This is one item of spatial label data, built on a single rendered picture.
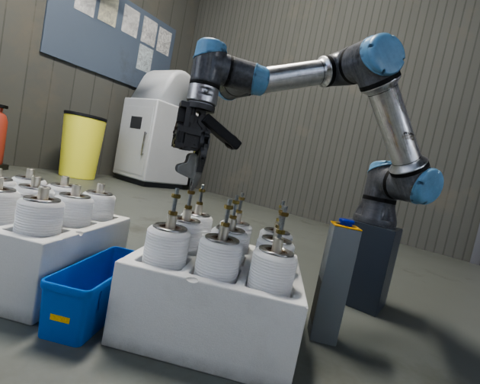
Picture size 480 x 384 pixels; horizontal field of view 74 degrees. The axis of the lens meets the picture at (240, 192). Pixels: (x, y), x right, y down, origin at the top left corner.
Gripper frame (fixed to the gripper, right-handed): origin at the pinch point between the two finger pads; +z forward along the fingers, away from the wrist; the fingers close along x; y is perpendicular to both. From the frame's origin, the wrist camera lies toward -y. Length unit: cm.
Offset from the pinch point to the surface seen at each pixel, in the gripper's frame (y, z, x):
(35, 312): 30.0, 31.4, 6.8
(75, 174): 61, 30, -255
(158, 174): -17, 18, -281
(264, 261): -11.5, 10.7, 24.0
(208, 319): -2.5, 23.4, 23.3
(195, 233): -1.3, 11.3, 4.3
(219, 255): -3.1, 11.4, 20.3
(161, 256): 7.3, 14.2, 15.2
